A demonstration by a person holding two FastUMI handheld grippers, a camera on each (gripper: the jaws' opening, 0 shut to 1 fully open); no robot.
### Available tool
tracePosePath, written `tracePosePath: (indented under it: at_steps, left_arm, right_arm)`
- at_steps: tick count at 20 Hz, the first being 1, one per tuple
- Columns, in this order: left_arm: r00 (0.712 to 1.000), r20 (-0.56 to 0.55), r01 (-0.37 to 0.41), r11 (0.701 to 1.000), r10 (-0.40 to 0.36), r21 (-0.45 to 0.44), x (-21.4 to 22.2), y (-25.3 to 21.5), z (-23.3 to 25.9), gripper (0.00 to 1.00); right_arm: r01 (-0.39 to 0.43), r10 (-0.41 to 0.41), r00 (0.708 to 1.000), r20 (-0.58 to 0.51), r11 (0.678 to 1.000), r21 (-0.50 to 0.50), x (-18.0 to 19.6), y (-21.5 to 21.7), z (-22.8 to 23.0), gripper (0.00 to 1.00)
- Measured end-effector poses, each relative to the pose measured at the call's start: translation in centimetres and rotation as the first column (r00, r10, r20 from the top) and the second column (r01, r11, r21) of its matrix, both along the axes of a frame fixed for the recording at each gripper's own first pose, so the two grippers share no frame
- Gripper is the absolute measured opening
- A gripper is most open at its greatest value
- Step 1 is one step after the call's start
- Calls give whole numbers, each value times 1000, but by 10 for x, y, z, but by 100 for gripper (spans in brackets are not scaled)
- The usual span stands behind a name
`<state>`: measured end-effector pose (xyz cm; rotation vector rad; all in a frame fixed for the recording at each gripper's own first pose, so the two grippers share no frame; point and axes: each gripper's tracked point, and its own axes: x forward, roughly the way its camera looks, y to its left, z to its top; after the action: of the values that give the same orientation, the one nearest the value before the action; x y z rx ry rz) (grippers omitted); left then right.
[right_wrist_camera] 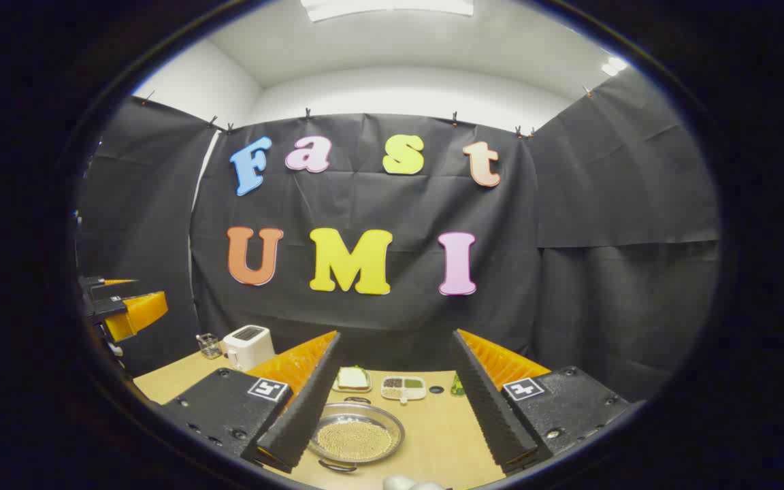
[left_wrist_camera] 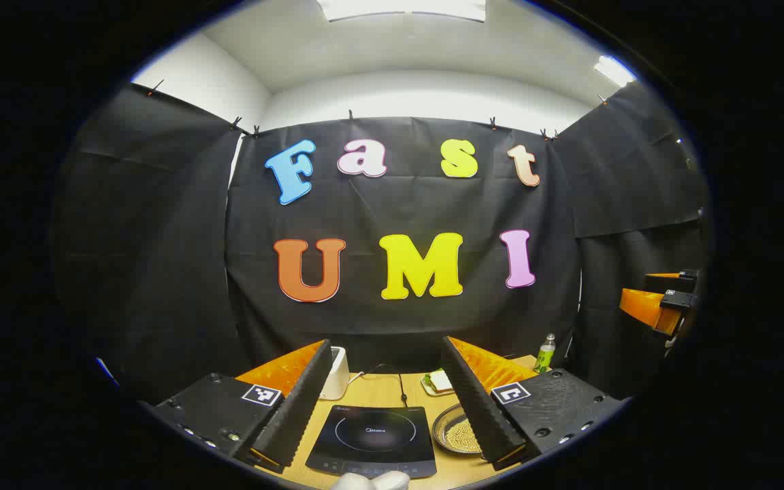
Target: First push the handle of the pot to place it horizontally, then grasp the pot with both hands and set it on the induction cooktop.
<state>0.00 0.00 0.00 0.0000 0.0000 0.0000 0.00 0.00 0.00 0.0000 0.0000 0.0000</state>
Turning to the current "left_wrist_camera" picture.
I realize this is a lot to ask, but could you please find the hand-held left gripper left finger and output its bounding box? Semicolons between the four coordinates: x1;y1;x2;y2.
150;339;333;475

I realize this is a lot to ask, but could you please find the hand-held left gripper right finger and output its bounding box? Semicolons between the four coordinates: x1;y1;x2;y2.
441;336;627;472

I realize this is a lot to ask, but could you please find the steel pot with black handle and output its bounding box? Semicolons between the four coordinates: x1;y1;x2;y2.
431;403;485;455

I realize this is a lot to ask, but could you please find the black induction cooktop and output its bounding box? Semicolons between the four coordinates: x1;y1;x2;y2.
305;405;438;479

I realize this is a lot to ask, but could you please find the pile of soybeans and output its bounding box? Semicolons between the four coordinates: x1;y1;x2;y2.
445;416;483;453

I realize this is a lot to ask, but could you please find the white toaster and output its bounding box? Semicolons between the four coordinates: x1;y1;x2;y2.
319;346;350;401

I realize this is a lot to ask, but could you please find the small white plate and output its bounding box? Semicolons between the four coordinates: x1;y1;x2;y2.
421;371;457;397

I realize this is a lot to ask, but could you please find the green label drink bottle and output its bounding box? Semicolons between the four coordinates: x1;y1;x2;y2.
534;333;556;374

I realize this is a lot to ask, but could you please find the ceiling light panel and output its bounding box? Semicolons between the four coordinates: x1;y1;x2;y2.
595;56;638;86
317;0;487;22

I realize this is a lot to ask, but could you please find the row of black cloth clips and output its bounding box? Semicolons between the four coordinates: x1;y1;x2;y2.
147;80;610;140

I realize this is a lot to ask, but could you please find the black power cable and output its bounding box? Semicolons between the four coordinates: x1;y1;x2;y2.
355;364;410;408

